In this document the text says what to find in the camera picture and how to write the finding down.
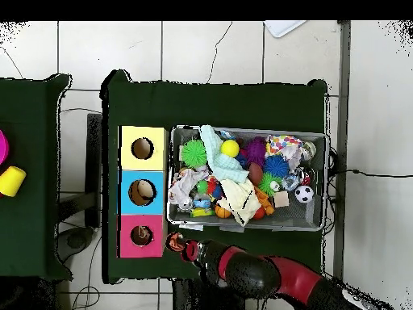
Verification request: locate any tiger plush toy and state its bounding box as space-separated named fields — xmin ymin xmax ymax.
xmin=165 ymin=232 xmax=187 ymax=253

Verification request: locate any cream waffle cloth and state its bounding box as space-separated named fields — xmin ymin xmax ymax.
xmin=216 ymin=178 xmax=262 ymax=227

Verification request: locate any mint green waffle cloth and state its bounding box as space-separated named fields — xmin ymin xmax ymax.
xmin=198 ymin=124 xmax=250 ymax=184

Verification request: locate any multicoloured patterned cloth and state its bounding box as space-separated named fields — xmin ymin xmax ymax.
xmin=266 ymin=133 xmax=318 ymax=172

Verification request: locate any wooden box with three holes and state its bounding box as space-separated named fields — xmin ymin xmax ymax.
xmin=115 ymin=125 xmax=169 ymax=258

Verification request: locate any clear mesh bin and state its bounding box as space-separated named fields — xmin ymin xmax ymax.
xmin=166 ymin=126 xmax=331 ymax=233

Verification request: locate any plain green spiky ball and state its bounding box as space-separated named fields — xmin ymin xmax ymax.
xmin=181 ymin=139 xmax=208 ymax=169

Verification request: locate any brown toy football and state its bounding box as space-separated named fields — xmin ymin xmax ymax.
xmin=247 ymin=161 xmax=265 ymax=186

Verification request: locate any green spiky ball with eyes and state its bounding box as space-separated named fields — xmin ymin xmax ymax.
xmin=257 ymin=172 xmax=282 ymax=197

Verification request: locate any smooth yellow ball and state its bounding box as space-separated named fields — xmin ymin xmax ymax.
xmin=219 ymin=139 xmax=240 ymax=158

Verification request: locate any grey round base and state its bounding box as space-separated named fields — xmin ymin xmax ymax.
xmin=56 ymin=226 xmax=95 ymax=263

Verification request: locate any purple spiky toy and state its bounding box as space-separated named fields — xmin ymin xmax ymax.
xmin=244 ymin=136 xmax=268 ymax=168

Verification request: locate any plain blue spiky ball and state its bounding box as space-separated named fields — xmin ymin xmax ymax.
xmin=263 ymin=154 xmax=290 ymax=179

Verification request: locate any small soccer ball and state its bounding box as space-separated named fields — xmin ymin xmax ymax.
xmin=294 ymin=184 xmax=315 ymax=204

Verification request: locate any dark green tablecloth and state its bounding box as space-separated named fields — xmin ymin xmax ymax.
xmin=101 ymin=69 xmax=329 ymax=285

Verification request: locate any yellow round disc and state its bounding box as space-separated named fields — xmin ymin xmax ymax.
xmin=0 ymin=165 xmax=27 ymax=198

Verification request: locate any red round disc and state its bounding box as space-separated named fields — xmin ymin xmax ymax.
xmin=0 ymin=129 xmax=10 ymax=165

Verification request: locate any white flat board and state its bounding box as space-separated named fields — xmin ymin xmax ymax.
xmin=263 ymin=20 xmax=307 ymax=39

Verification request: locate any black cable with connector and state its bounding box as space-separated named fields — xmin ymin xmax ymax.
xmin=327 ymin=167 xmax=413 ymax=178

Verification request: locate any thin floor cable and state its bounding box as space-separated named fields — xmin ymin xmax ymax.
xmin=206 ymin=21 xmax=234 ymax=84

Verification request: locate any grey metal rail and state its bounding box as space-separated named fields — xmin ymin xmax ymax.
xmin=332 ymin=20 xmax=352 ymax=280

